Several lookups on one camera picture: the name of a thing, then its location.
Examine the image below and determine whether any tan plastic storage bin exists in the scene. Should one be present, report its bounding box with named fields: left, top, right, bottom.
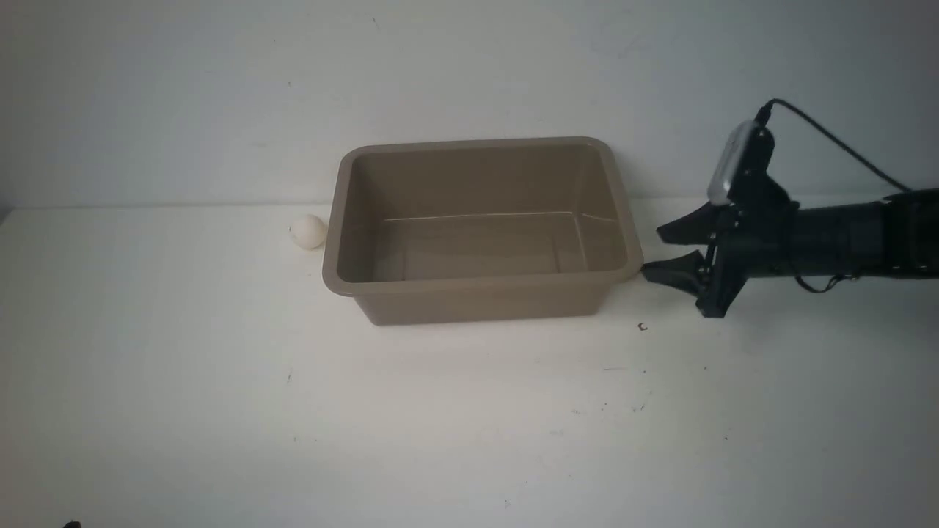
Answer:
left=322, top=136, right=643, bottom=326

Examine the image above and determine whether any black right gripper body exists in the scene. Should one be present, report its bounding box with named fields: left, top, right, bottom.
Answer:
left=695, top=131, right=797, bottom=318

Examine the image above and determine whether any black right camera cable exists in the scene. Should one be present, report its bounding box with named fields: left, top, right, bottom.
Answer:
left=754, top=98, right=914, bottom=193

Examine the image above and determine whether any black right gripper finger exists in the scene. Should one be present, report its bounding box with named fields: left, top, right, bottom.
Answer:
left=643, top=250, right=711, bottom=298
left=657, top=202, right=723, bottom=245

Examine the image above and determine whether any plain white ping-pong ball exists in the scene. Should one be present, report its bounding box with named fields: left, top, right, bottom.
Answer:
left=288, top=214, right=328, bottom=251

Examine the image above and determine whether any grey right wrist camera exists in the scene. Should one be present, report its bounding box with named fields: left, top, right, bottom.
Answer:
left=707, top=120, right=761, bottom=207

